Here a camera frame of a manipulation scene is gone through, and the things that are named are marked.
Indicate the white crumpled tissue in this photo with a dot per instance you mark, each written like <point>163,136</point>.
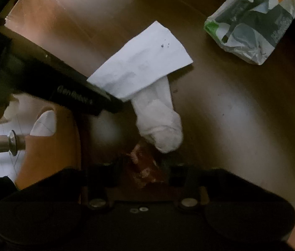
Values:
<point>160,125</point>

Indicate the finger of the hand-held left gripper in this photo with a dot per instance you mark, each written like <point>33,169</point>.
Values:
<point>114,104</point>

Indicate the white paper sheet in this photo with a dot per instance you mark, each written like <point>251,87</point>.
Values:
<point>142,62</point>

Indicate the green white plastic bag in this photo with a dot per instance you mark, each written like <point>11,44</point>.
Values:
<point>254,31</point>

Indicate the brown snack wrapper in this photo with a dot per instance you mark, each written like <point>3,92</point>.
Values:
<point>142,167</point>

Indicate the orange slipper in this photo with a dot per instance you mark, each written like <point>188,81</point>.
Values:
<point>56,157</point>

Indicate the metal pole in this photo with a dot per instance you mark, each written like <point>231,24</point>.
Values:
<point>1,144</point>

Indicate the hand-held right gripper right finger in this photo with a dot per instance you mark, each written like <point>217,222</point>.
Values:
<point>175,174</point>

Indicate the person's white sock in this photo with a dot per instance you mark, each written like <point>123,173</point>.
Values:
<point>44,124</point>

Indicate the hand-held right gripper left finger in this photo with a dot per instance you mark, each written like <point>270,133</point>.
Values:
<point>111,171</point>

